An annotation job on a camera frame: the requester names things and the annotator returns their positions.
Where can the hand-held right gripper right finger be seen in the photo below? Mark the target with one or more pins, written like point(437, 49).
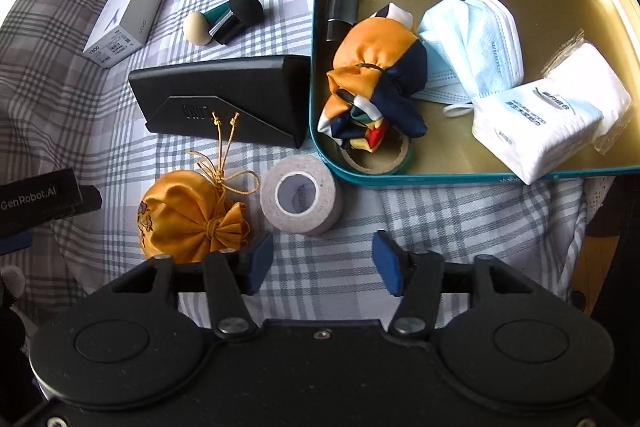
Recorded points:
point(387, 262)

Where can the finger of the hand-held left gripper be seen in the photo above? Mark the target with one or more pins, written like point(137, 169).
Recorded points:
point(15, 243)

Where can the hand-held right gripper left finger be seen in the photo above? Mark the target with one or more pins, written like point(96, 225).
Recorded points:
point(261, 262)

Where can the green tape roll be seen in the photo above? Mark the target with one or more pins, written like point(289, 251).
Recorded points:
point(406, 152)

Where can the orange navy silk scarf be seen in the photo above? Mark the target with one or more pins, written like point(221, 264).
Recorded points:
point(370, 57)

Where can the white tissue packet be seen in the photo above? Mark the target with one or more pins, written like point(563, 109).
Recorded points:
point(550, 122)

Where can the light blue face mask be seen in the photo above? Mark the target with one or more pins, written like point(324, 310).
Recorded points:
point(480, 42)

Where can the black cylinder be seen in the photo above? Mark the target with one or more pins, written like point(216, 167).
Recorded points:
point(342, 4)

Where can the person's left hand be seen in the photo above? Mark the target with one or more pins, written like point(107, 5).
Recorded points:
point(12, 279)

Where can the grey plaid bed sheet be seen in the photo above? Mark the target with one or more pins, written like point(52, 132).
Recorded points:
point(425, 217)

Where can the white bandage roll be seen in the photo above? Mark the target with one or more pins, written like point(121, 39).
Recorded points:
point(320, 197)

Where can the black glasses case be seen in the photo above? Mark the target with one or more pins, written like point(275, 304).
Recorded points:
point(225, 82)

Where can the white phone box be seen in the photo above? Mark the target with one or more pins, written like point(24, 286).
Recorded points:
point(125, 14)

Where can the beige-headed makeup brush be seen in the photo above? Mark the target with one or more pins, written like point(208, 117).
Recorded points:
point(197, 28)

